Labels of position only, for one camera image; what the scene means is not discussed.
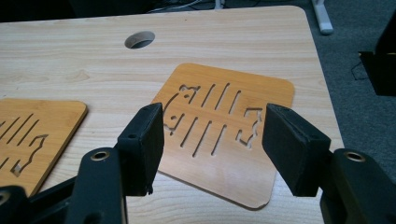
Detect white floor cable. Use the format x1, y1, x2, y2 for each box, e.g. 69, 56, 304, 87
146, 0, 204, 14

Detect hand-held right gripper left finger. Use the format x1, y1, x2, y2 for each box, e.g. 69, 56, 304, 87
117, 102, 165, 197

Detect orange wooden cutout coaster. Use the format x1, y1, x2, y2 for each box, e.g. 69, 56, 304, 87
0, 98, 89, 198
151, 63, 296, 210

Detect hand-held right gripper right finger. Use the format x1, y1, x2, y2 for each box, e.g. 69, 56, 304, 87
262, 103, 332, 198

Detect black stand base yellow stripes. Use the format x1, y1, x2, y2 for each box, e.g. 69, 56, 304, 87
358, 8, 396, 97

